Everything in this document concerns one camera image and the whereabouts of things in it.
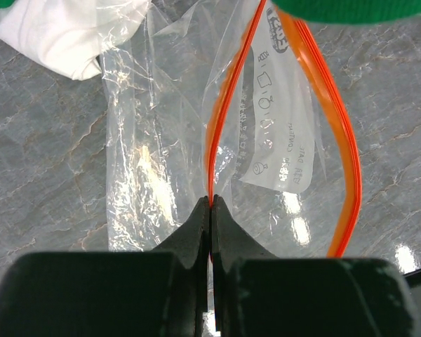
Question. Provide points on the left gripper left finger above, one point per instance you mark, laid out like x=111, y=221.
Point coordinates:
x=189, y=248

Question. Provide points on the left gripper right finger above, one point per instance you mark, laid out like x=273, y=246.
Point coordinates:
x=229, y=244

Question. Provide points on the clear orange zip bag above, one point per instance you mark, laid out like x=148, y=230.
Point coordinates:
x=231, y=99

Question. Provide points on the white garment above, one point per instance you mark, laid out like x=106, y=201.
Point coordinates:
x=66, y=37

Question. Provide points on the green t-shirt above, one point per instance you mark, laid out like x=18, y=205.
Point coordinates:
x=333, y=12

